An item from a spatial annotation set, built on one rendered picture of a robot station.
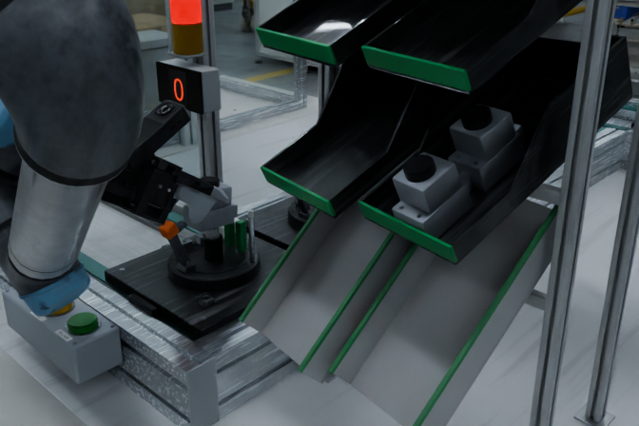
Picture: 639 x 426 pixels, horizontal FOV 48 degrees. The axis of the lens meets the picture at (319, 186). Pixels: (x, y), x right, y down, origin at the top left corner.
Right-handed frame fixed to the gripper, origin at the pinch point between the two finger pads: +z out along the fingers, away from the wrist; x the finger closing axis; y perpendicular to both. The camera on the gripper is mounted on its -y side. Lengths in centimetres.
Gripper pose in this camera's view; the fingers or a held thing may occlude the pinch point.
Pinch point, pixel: (212, 189)
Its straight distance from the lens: 107.1
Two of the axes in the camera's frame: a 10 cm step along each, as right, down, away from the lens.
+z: 5.7, 3.2, 7.6
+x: 7.2, 2.5, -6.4
